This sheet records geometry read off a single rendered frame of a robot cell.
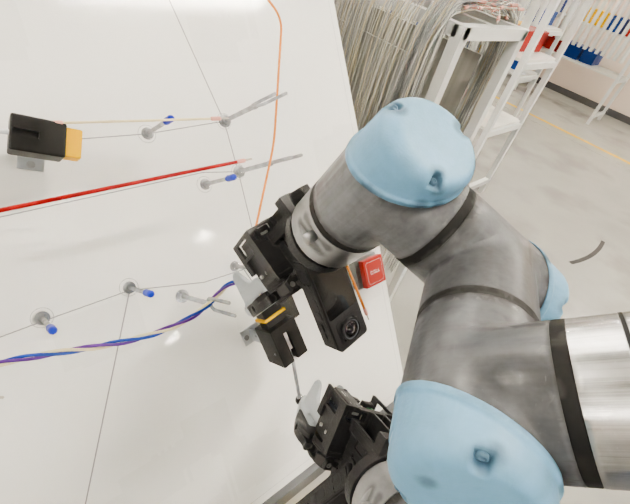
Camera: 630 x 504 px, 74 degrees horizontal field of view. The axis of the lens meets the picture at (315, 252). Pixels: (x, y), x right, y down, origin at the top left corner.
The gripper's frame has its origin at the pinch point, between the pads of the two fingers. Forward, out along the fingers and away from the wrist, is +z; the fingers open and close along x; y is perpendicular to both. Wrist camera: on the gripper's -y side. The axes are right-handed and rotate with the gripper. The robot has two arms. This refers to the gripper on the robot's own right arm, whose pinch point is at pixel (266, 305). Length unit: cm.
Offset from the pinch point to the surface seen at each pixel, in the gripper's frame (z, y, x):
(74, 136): -10.8, 24.2, 11.9
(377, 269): 6.5, -5.5, -24.5
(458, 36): -5, 26, -73
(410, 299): 131, -40, -135
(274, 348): 0.9, -5.3, 2.1
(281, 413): 14.7, -15.2, 1.5
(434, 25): -3, 32, -72
